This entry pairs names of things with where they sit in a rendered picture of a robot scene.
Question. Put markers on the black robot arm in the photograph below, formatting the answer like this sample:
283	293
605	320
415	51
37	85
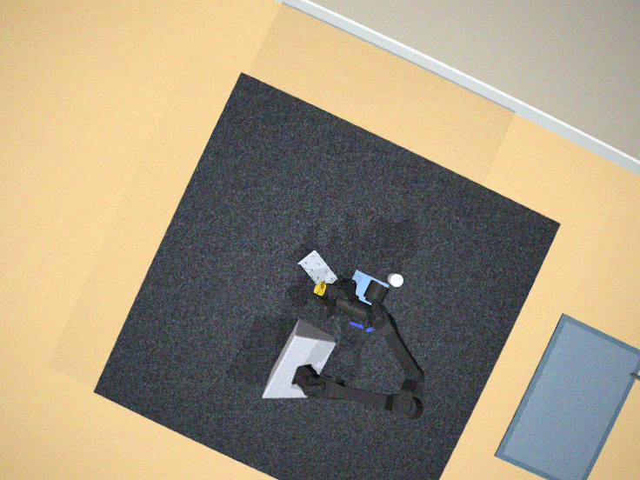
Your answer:
408	403

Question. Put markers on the white cylinder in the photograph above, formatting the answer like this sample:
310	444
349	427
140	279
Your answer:
395	279

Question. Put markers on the light blue mat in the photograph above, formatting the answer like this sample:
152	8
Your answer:
362	284

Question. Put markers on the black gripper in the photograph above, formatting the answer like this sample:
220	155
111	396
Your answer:
326	306

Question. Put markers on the yellow plate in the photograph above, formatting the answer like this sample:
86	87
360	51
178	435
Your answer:
320	288

